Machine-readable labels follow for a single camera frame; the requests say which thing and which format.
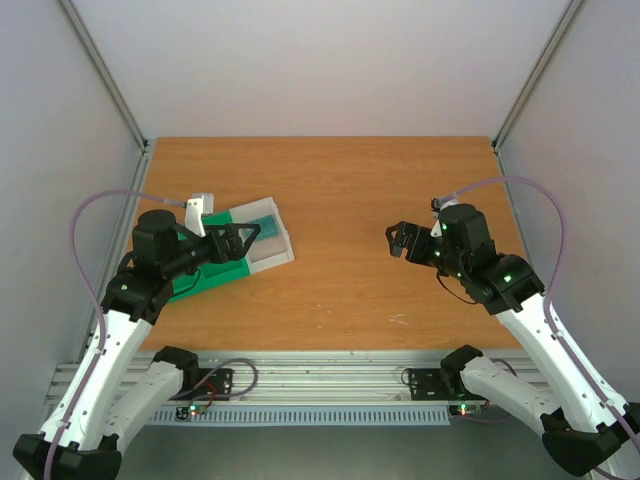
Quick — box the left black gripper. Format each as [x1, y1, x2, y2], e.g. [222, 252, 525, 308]
[164, 223, 261, 279]

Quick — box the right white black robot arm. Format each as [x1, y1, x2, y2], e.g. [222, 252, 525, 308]
[385, 202, 639, 477]

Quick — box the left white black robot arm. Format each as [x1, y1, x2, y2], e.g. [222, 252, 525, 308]
[13, 209, 261, 479]

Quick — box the teal card in white tray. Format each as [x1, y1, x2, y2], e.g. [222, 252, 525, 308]
[253, 215, 280, 241]

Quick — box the white plastic tray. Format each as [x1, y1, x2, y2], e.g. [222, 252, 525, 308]
[229, 197, 295, 275]

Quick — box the green plastic tray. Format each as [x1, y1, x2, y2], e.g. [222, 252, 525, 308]
[162, 209, 251, 305]

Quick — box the left small circuit board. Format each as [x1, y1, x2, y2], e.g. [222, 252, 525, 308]
[174, 405, 208, 422]

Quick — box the small circuit board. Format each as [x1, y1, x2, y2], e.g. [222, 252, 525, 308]
[449, 403, 486, 417]
[174, 405, 208, 422]

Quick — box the right small circuit board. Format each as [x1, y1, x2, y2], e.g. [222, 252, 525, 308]
[449, 403, 486, 417]

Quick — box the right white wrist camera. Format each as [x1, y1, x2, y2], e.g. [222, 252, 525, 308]
[431, 196, 459, 212]

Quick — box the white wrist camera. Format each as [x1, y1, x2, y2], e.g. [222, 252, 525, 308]
[431, 196, 459, 212]
[184, 193, 214, 237]

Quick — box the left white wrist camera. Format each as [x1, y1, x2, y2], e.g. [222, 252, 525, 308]
[184, 193, 214, 237]

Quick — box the aluminium front rail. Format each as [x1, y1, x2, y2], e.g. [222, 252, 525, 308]
[47, 349, 640, 480]

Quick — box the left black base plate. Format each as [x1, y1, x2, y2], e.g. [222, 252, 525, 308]
[171, 368, 234, 401]

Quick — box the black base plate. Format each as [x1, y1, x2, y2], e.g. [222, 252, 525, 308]
[171, 368, 234, 401]
[401, 368, 451, 401]

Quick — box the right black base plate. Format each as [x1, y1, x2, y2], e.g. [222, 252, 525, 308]
[401, 368, 451, 401]

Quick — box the grey slotted cable duct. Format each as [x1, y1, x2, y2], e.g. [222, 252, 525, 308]
[149, 405, 450, 428]

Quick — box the left aluminium frame post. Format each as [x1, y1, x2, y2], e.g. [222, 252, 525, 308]
[56, 0, 148, 152]

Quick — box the aluminium frame post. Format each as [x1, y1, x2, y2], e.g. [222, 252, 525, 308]
[56, 0, 148, 152]
[492, 0, 587, 155]

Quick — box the right aluminium frame post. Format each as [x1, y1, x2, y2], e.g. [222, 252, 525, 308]
[492, 0, 587, 155]

